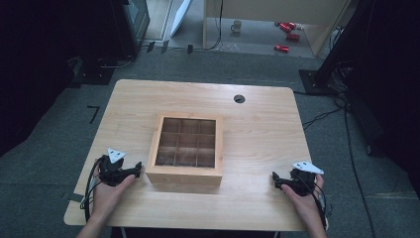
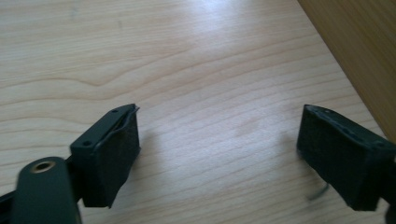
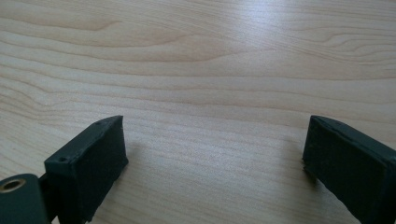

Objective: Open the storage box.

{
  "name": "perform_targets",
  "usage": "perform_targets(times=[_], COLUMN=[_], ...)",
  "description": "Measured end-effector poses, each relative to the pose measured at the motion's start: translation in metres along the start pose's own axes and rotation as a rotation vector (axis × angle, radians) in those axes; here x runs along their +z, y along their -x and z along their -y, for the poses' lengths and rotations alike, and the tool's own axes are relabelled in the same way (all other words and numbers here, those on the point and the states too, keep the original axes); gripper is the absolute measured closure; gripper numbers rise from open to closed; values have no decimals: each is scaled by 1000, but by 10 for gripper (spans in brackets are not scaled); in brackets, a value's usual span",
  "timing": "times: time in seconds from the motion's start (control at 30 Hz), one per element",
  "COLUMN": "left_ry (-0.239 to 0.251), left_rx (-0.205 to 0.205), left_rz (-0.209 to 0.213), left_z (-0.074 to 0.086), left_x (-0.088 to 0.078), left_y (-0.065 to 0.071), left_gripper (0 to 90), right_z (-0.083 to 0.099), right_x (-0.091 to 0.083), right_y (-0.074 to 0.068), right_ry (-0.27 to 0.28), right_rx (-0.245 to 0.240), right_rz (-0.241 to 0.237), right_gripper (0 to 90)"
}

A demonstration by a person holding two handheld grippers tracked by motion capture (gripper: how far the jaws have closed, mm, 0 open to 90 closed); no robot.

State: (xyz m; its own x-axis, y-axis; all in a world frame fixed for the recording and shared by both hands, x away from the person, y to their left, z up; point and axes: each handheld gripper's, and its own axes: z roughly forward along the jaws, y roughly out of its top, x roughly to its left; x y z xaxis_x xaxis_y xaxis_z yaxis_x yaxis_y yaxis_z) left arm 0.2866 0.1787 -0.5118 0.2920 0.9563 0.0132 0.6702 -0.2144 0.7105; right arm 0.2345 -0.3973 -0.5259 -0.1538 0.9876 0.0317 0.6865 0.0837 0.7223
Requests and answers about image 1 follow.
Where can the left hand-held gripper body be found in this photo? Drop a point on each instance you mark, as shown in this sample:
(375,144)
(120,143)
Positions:
(110,172)

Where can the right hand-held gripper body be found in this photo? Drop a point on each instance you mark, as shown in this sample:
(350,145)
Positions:
(302,180)

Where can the wooden compartment box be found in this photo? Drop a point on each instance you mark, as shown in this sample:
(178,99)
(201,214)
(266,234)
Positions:
(185,142)

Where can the person's right hand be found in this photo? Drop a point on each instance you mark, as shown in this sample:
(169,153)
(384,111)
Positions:
(305,201)

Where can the person's left hand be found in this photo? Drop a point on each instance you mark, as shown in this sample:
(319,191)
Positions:
(107,198)

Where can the black angled floor tape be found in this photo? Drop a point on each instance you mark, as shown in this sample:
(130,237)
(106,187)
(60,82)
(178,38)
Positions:
(94,112)

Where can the black stand base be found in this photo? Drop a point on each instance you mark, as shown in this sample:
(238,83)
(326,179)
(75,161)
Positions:
(313,82)

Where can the black flat floor plate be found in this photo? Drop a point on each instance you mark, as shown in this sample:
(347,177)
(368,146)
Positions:
(94,74)

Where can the black floor tape strip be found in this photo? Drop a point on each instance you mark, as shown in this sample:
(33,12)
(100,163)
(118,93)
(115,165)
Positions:
(150,46)

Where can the red can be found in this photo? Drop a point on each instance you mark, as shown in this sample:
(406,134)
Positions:
(286,26)
(281,48)

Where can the black cabinet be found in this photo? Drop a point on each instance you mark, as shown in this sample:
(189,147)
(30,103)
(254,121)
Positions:
(130,29)

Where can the grey mug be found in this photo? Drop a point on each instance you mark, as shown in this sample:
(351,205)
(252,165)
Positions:
(236,26)

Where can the white board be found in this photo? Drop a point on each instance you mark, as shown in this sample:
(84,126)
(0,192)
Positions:
(181,15)

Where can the light wooden shelf frame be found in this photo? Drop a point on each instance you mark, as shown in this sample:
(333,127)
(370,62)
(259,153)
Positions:
(206,23)

